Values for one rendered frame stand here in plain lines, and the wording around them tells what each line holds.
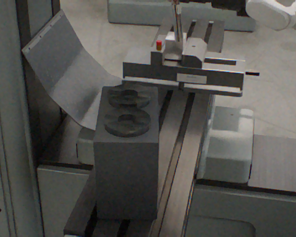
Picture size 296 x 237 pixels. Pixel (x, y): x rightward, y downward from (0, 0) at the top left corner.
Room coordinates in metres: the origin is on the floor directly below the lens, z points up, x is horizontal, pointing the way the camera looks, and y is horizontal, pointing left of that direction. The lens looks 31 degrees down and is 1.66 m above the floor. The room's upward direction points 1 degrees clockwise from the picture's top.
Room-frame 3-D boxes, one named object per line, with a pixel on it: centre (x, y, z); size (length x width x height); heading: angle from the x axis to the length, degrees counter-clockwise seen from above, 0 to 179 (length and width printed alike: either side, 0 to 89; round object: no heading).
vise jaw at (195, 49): (1.44, -0.13, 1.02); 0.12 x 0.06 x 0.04; 169
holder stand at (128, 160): (0.93, 0.04, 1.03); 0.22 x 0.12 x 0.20; 0
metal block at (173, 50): (1.45, -0.07, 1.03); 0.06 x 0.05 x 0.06; 169
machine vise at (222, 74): (1.44, -0.10, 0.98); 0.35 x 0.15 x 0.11; 79
